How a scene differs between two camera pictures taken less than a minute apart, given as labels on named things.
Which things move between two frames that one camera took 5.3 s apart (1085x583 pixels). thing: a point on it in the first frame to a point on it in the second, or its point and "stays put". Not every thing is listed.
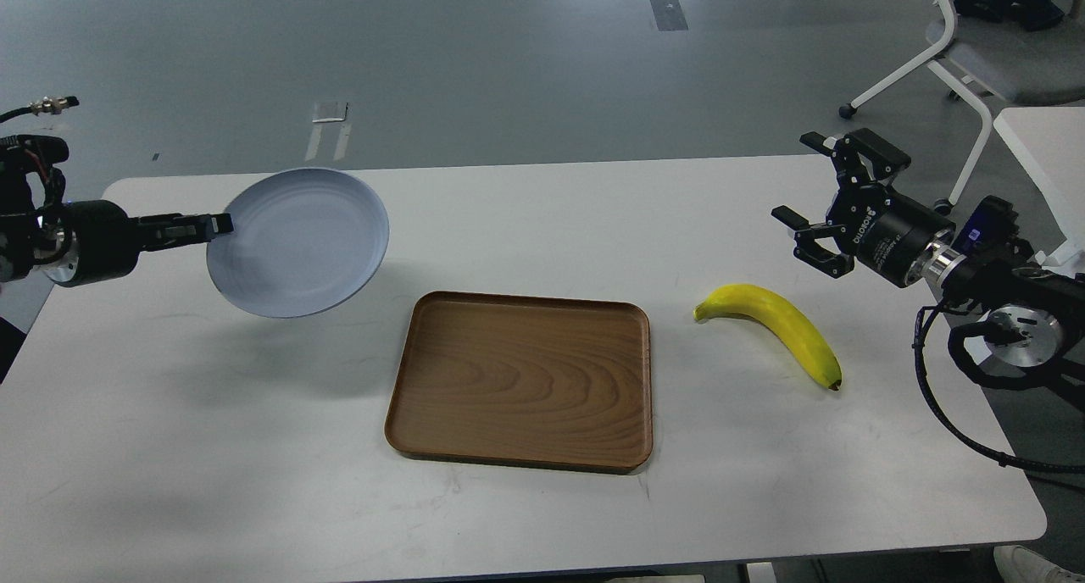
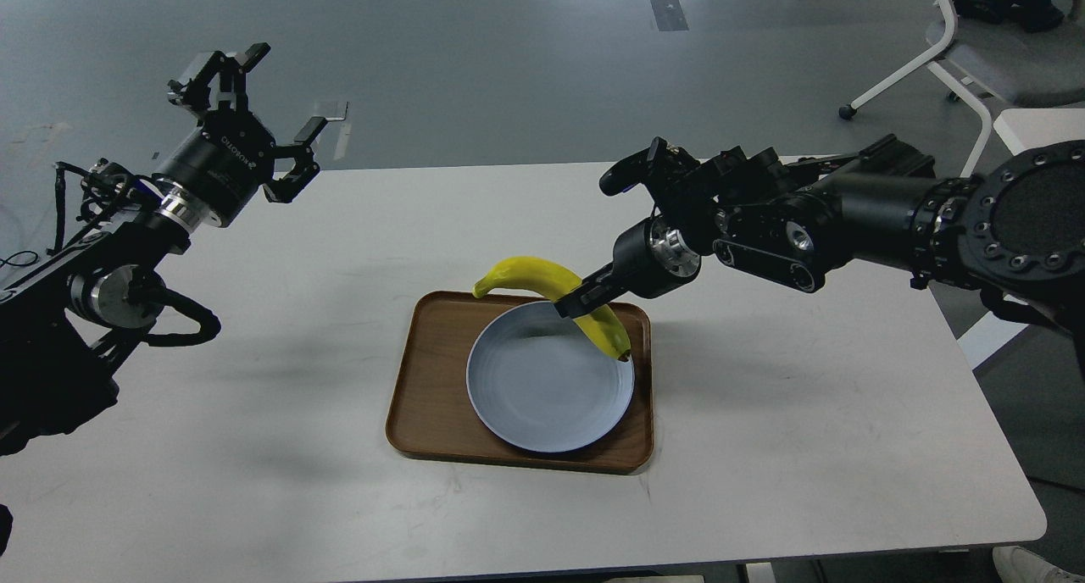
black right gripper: [886, 232] to [652, 260]
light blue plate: [303, 241] to [543, 382]
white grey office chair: [990, 59] stays put
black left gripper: [108, 237] to [213, 173]
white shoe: [1019, 564] stays put
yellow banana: [781, 316] to [553, 280]
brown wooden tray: [539, 382] stays put
